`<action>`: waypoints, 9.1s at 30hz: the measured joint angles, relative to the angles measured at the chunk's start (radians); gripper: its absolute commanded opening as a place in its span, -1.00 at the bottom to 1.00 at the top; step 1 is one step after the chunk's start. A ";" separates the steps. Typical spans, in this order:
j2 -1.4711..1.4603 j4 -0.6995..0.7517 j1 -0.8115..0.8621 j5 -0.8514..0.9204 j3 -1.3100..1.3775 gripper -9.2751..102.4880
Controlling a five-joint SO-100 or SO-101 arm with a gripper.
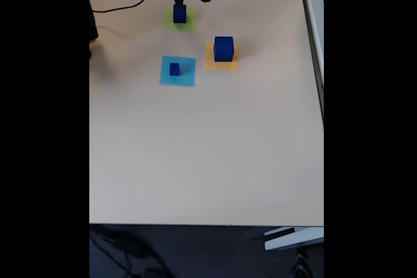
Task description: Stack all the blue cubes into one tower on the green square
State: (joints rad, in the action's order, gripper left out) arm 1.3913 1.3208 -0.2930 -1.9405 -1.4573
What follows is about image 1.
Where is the green paper square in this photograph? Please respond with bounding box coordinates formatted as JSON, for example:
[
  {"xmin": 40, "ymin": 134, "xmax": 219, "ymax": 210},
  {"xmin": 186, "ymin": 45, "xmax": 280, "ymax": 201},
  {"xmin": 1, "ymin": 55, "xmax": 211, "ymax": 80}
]
[{"xmin": 164, "ymin": 5, "xmax": 197, "ymax": 33}]

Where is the orange paper square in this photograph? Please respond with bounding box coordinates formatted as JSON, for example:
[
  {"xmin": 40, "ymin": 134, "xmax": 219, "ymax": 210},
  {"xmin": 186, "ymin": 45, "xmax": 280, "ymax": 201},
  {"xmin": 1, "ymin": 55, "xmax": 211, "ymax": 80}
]
[{"xmin": 203, "ymin": 42, "xmax": 239, "ymax": 73}]

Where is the light blue paper square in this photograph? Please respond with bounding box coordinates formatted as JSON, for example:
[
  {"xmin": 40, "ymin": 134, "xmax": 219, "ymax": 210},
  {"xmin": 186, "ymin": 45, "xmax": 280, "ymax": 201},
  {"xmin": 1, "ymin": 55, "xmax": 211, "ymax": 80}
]
[{"xmin": 158, "ymin": 55, "xmax": 197, "ymax": 88}]

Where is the medium blue cube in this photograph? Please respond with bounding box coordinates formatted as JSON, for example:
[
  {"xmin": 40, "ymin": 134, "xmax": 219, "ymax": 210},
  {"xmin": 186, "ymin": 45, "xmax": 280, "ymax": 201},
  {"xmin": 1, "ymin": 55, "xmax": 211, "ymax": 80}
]
[{"xmin": 173, "ymin": 3, "xmax": 187, "ymax": 24}]

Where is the large blue cube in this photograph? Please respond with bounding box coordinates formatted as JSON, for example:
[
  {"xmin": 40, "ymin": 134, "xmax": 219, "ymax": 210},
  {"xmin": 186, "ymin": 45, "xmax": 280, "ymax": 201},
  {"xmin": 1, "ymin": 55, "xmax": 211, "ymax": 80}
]
[{"xmin": 214, "ymin": 36, "xmax": 235, "ymax": 63}]

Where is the white neighbouring table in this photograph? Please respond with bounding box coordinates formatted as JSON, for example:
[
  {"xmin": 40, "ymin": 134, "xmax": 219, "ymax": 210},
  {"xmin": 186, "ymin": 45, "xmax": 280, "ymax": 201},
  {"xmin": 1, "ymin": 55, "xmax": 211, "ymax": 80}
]
[{"xmin": 296, "ymin": 0, "xmax": 324, "ymax": 132}]

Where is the white table foot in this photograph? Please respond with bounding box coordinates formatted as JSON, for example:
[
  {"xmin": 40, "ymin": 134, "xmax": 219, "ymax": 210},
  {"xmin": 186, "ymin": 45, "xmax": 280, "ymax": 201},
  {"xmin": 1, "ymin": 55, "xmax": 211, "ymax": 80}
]
[{"xmin": 263, "ymin": 227, "xmax": 324, "ymax": 252}]

